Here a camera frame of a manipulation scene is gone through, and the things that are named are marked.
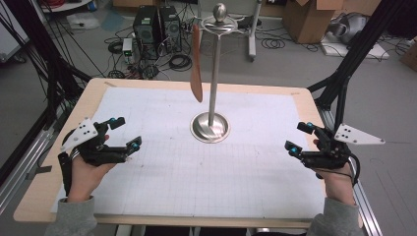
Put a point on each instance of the person's right hand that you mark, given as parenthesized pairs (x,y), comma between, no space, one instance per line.
(339,185)

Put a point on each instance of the person's left hand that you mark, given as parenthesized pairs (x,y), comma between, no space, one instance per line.
(85,180)

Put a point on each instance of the open cardboard box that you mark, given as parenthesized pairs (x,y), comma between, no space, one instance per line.
(308,19)

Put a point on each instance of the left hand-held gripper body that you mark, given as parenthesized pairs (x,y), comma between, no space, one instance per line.
(79,136)

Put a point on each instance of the black computer tower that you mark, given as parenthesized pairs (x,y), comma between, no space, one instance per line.
(171,28)
(146,31)

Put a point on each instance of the grey helmet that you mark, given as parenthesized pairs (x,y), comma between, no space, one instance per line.
(349,28)

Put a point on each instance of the white foam board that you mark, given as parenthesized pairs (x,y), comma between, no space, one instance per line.
(377,52)

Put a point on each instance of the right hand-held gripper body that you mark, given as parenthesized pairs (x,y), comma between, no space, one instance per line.
(354,136)

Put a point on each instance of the black metal frame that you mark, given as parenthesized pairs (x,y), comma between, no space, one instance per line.
(360,49)
(39,49)

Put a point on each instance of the small white power box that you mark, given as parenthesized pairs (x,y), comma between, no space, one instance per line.
(127,49)

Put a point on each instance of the white rolling stand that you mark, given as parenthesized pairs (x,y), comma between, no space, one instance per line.
(252,39)

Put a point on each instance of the aluminium rail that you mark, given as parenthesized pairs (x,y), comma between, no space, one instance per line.
(23,164)
(365,203)

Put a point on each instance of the white round table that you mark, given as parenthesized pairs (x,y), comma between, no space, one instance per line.
(70,5)

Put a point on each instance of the wooden spatula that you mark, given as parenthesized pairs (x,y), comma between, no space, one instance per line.
(196,80)

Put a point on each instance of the white grid mat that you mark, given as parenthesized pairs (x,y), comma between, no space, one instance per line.
(203,183)

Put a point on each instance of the clear plastic bag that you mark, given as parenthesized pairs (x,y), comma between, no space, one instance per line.
(83,21)

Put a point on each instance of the metal utensil stand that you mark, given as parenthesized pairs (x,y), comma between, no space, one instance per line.
(214,85)

